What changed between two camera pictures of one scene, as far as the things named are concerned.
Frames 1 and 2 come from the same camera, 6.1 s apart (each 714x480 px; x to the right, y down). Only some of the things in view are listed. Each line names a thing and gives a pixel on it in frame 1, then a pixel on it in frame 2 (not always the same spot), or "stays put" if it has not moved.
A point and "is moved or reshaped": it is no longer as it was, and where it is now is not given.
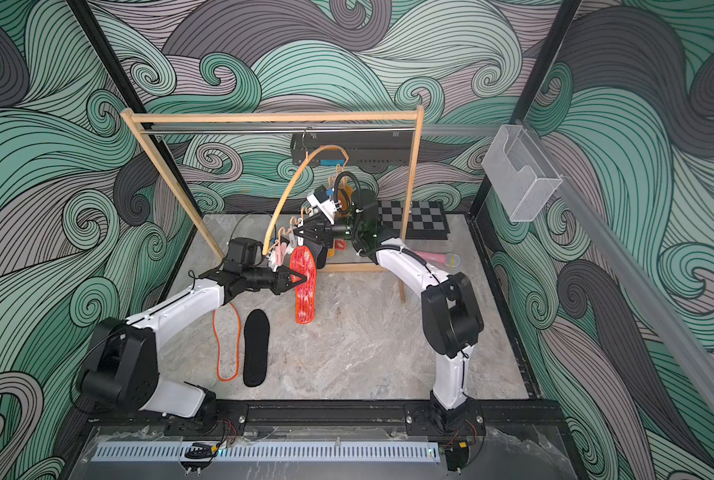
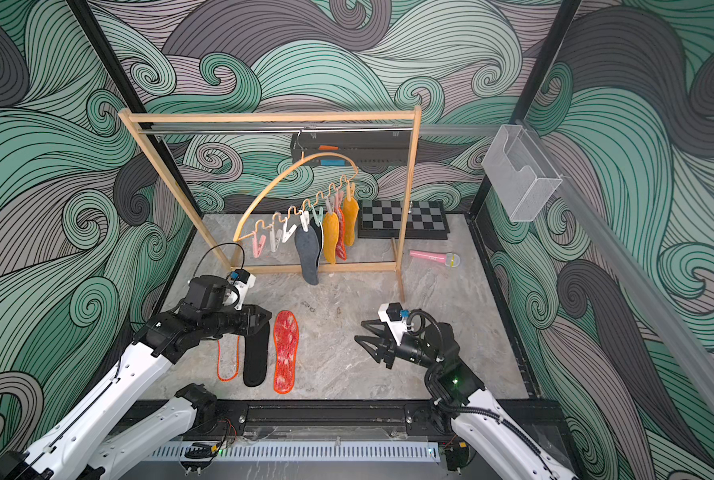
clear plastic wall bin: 520,173 stays put
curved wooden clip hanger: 343,152 is moved or reshaped
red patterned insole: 303,262 → 286,331
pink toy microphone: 450,259 stays put
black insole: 256,340 stays put
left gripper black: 281,280 → 249,313
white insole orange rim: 227,331 stays put
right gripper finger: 313,228 → 380,349
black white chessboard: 426,219 stays put
